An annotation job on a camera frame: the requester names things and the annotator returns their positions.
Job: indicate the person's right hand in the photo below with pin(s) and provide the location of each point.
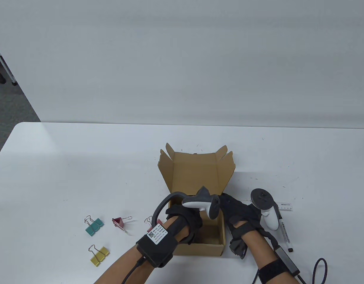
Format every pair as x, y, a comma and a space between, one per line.
238, 210

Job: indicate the person's right forearm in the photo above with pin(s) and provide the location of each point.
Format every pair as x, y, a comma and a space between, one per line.
256, 245

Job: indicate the pink binder clip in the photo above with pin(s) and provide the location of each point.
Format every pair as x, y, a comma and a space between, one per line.
118, 222
149, 229

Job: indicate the yellow binder clip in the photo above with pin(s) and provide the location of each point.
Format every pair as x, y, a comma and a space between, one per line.
99, 256

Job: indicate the white metal cart frame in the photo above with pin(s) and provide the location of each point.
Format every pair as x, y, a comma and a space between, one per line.
6, 66

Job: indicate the black capped white marker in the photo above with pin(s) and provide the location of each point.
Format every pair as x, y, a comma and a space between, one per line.
285, 232

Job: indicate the person's left forearm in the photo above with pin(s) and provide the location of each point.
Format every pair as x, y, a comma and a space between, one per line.
122, 263

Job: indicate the person's left hand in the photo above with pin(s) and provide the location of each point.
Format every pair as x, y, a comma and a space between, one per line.
196, 224

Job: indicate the grey white controller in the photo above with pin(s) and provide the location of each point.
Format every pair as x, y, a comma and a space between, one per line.
193, 202
262, 198

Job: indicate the clear plastic ruler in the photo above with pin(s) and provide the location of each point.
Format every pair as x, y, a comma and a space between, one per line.
285, 206

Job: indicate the brown cardboard mailer box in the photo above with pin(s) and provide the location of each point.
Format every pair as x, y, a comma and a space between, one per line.
196, 174

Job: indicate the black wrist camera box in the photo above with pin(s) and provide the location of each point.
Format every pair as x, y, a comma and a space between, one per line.
285, 261
158, 247

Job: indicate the green binder clip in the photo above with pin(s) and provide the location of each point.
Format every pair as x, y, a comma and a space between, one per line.
93, 227

